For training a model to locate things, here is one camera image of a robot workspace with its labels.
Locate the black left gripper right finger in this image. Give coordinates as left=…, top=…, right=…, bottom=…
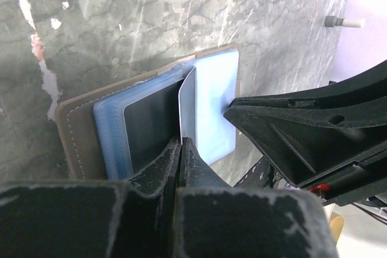
left=174, top=138, right=337, bottom=257

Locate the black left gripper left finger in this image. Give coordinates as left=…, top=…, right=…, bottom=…
left=1, top=139, right=181, bottom=257

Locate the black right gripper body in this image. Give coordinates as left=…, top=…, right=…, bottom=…
left=308, top=143, right=386, bottom=206

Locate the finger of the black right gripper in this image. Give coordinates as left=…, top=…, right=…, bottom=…
left=224, top=63, right=386, bottom=187

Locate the blue silver card holder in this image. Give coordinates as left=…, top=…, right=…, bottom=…
left=55, top=45, right=239, bottom=180

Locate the white grey credit card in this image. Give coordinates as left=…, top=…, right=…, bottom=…
left=178, top=67, right=196, bottom=142

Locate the black credit card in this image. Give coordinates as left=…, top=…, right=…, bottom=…
left=124, top=80, right=182, bottom=174

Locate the small white peg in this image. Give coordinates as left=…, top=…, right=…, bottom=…
left=324, top=16, right=365, bottom=28

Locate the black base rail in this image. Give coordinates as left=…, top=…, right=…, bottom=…
left=234, top=156, right=276, bottom=189

